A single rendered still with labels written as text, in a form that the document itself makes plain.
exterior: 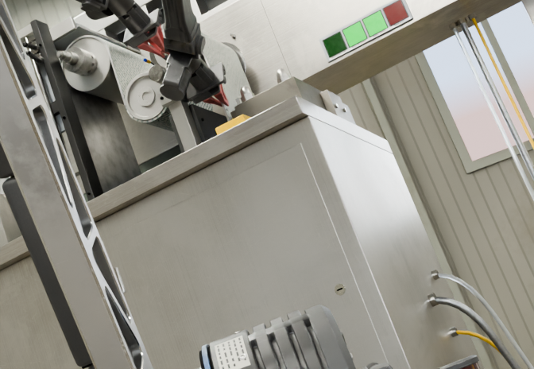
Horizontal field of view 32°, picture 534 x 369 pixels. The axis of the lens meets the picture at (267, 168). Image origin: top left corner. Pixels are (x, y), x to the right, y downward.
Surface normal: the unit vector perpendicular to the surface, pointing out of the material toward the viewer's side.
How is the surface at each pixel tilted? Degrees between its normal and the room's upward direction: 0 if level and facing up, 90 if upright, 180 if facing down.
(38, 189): 115
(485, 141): 90
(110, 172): 90
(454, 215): 90
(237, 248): 90
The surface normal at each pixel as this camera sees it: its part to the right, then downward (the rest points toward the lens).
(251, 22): -0.39, -0.11
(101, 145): 0.85, -0.42
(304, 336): -0.27, -0.80
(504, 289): -0.05, -0.25
